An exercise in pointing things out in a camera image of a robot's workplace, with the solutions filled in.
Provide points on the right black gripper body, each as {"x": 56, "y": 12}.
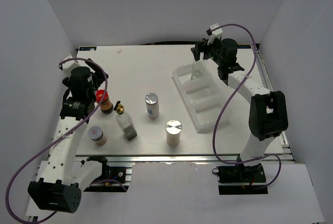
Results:
{"x": 214, "y": 49}

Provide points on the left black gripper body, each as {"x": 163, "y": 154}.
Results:
{"x": 98, "y": 77}

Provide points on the clear glass cruet bottle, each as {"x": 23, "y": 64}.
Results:
{"x": 198, "y": 69}

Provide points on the red lid sauce jar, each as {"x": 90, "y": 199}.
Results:
{"x": 106, "y": 105}

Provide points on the glass cruet dark powder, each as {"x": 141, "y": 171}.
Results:
{"x": 125, "y": 122}

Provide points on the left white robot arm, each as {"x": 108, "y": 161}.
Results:
{"x": 57, "y": 189}

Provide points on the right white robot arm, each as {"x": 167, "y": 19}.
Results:
{"x": 268, "y": 112}

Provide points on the small jar labelled lid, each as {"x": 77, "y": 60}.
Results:
{"x": 97, "y": 135}

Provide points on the white plastic organizer tray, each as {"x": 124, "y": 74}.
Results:
{"x": 202, "y": 97}

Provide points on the silver shaker blue label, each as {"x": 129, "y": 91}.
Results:
{"x": 152, "y": 105}

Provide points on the silver lid white canister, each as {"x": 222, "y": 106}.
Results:
{"x": 173, "y": 131}

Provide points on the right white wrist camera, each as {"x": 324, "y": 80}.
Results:
{"x": 214, "y": 32}

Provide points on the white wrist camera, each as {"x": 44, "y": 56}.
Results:
{"x": 67, "y": 67}
{"x": 214, "y": 32}

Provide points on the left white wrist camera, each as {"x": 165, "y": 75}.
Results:
{"x": 67, "y": 67}

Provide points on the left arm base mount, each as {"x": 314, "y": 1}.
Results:
{"x": 112, "y": 178}

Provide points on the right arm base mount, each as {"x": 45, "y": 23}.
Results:
{"x": 241, "y": 180}

